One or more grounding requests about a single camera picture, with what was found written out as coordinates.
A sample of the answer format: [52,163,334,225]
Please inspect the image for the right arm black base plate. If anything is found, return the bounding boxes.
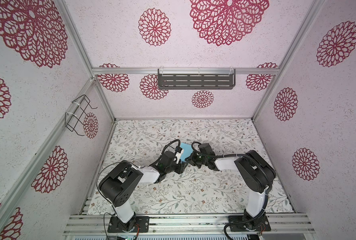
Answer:
[228,215,271,232]

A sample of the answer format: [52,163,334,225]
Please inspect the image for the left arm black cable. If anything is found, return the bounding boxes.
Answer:
[96,139,182,240]

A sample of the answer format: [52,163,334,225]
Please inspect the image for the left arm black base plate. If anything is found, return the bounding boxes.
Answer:
[108,216,150,233]

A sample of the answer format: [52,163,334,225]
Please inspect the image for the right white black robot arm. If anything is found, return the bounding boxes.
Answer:
[185,150,276,225]

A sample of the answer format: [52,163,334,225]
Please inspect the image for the light blue square paper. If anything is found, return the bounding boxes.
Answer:
[180,143,193,162]

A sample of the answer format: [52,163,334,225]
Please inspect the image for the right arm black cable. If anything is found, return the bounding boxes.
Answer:
[190,141,272,240]

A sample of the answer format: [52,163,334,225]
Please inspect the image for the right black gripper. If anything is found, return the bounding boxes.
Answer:
[184,151,208,169]

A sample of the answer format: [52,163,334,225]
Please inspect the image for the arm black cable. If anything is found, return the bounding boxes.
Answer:
[96,139,182,240]
[190,141,272,240]

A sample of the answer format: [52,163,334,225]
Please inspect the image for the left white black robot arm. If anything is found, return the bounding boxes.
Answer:
[98,152,188,233]

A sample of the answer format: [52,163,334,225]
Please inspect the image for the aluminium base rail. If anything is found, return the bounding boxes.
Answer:
[61,213,316,237]

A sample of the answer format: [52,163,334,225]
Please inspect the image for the dark grey slotted wall shelf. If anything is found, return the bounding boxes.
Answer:
[157,69,236,90]

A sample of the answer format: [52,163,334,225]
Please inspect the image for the black wire wall rack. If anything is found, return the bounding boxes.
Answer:
[64,95,99,139]

